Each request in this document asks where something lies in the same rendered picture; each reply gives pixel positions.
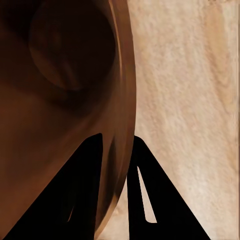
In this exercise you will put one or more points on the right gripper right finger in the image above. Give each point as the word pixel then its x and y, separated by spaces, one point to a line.
pixel 174 219

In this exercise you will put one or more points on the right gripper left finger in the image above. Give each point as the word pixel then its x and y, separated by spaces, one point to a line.
pixel 66 209

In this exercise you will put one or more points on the trash can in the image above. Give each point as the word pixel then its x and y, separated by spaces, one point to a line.
pixel 67 72

